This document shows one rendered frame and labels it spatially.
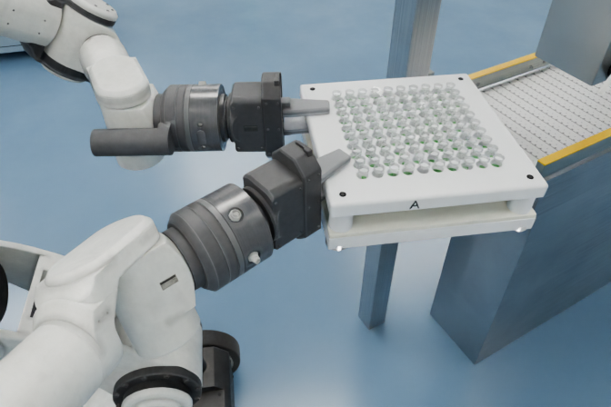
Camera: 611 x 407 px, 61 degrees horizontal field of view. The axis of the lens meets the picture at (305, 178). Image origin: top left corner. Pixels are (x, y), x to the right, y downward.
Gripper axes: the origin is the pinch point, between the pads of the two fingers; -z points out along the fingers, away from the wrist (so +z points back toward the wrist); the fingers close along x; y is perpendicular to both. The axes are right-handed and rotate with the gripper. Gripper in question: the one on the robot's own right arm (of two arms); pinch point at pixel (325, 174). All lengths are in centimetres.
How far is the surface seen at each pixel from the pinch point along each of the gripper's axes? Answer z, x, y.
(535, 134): -55, 21, 0
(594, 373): -78, 102, 29
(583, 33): -41.6, -6.3, 6.7
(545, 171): -43.8, 19.3, 7.9
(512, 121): -55, 21, -5
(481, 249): -57, 60, -4
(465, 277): -57, 73, -6
